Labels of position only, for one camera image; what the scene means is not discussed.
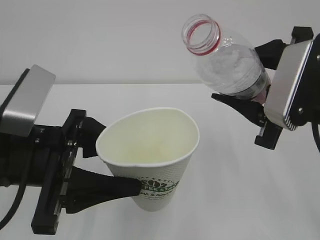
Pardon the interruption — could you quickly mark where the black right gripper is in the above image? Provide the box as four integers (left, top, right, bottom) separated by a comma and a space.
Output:
211, 26, 320, 150

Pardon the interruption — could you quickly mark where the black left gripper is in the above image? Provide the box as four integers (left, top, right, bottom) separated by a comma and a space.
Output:
0, 109, 142, 228

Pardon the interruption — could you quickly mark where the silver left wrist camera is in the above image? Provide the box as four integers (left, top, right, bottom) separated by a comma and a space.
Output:
0, 64, 56, 137

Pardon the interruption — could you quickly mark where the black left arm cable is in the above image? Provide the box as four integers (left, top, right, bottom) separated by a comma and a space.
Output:
0, 172, 28, 222

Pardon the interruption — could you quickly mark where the white paper coffee cup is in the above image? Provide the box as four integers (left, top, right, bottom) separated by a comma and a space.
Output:
95, 107, 200, 212

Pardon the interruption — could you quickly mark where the clear plastic water bottle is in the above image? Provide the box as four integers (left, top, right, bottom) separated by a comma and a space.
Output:
181, 14, 270, 105

